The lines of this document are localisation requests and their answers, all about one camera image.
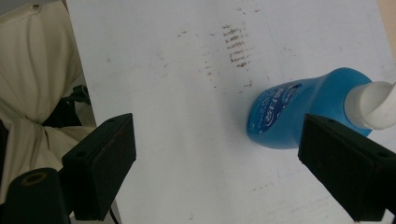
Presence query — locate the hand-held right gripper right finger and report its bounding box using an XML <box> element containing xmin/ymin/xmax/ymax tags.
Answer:
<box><xmin>297</xmin><ymin>113</ymin><xmax>396</xmax><ymax>223</ymax></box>

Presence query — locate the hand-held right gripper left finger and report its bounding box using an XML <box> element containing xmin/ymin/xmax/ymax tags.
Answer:
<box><xmin>61</xmin><ymin>112</ymin><xmax>137</xmax><ymax>222</ymax></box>

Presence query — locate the blue bottle with white cap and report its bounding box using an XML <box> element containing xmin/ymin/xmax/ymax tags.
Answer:
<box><xmin>246</xmin><ymin>66</ymin><xmax>396</xmax><ymax>150</ymax></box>

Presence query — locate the cream cloth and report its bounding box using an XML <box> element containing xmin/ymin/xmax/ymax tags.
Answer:
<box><xmin>0</xmin><ymin>0</ymin><xmax>97</xmax><ymax>204</ymax></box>

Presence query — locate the thin black cable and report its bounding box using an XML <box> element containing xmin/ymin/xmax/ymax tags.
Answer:
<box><xmin>108</xmin><ymin>207</ymin><xmax>121</xmax><ymax>224</ymax></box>

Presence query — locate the black strap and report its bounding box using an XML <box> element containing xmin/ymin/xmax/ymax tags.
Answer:
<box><xmin>41</xmin><ymin>85</ymin><xmax>92</xmax><ymax>129</ymax></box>

